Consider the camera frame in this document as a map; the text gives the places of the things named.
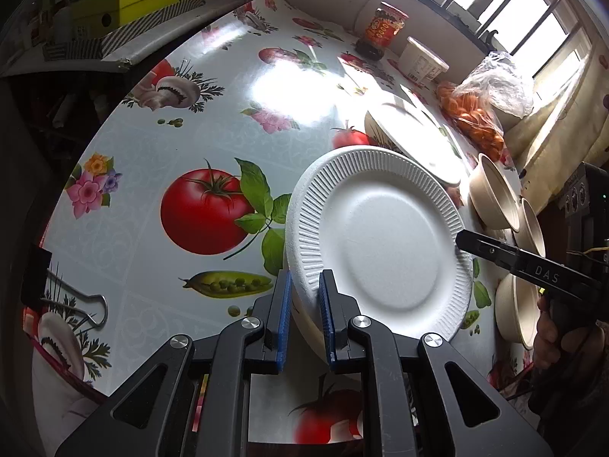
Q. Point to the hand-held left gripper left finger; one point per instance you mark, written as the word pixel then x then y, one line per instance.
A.
pixel 284 319

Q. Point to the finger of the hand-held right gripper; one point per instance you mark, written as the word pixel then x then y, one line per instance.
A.
pixel 528 264

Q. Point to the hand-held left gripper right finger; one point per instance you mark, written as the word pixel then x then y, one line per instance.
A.
pixel 326 319

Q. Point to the beige paper bowl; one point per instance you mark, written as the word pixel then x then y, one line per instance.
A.
pixel 492 195
pixel 532 228
pixel 514 309

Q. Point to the white ribbed foam plate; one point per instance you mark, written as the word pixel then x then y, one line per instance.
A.
pixel 380 247

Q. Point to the smooth beige paper plate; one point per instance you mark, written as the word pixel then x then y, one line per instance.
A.
pixel 418 138

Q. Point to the person's right hand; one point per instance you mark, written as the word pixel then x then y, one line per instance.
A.
pixel 547 338

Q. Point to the cream patterned curtain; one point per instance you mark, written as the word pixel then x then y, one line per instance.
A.
pixel 561 123

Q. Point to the plastic bag of oranges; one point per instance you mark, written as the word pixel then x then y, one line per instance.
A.
pixel 490 90

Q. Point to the vegetable print tablecloth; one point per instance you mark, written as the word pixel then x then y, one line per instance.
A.
pixel 142 152

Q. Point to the barred window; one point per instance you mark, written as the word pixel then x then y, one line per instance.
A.
pixel 523 0

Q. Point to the white plastic tub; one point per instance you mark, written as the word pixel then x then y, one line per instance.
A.
pixel 421 59

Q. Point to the black binder clip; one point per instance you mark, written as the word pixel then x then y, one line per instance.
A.
pixel 35 276

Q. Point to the red label sauce jar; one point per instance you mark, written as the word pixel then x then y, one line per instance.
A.
pixel 383 28

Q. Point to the striped storage box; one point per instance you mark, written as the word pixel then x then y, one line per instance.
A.
pixel 119 35

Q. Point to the green file box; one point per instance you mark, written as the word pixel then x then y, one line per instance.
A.
pixel 142 2

